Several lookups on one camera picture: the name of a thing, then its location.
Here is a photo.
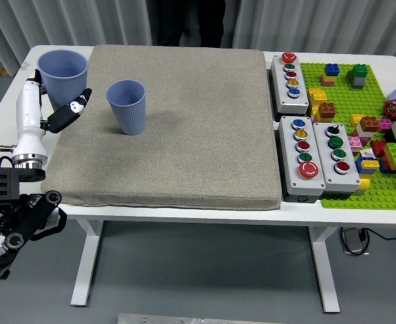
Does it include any lime green brick baseplate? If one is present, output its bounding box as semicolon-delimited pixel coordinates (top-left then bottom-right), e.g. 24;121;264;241
299;62;396;211

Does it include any yellow toy cylinder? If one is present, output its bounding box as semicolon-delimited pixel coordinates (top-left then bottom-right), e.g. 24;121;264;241
354;178;371;197

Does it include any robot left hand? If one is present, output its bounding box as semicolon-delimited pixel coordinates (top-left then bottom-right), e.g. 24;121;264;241
11;69;93;159

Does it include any brown toy brick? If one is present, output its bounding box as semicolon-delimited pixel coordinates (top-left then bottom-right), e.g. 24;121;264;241
359;115;381;133
317;101;337;120

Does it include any red toy brick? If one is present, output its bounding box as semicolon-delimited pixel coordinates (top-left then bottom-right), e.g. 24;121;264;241
369;140;389;159

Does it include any white pleated curtain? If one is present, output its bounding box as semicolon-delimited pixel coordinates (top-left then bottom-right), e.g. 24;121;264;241
0;0;396;78

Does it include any grey-brown mat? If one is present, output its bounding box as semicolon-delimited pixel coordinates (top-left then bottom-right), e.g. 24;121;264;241
40;44;282;212

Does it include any light pink toy brick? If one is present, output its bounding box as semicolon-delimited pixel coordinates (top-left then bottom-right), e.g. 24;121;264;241
347;135;371;151

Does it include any grey five-button control box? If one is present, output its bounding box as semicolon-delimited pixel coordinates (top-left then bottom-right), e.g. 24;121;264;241
278;115;326;203
270;52;310;116

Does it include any grey power adapter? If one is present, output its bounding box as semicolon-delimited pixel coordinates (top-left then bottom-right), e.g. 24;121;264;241
340;227;370;256

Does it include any black floor cable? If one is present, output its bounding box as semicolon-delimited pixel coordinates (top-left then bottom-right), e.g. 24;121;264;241
363;227;396;242

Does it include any blue ribbed cup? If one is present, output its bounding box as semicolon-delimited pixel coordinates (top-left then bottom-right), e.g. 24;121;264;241
36;49;89;111
105;79;147;136

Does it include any white table leg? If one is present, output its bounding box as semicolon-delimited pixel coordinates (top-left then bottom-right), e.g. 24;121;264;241
70;219;103;307
307;225;341;313

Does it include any person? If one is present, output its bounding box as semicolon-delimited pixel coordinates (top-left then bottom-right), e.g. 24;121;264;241
146;0;226;47

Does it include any dark green toy brick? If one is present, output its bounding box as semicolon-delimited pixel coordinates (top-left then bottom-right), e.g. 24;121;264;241
347;63;369;80

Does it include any grey selector switch control box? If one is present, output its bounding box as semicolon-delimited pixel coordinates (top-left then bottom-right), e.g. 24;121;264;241
312;121;362;199

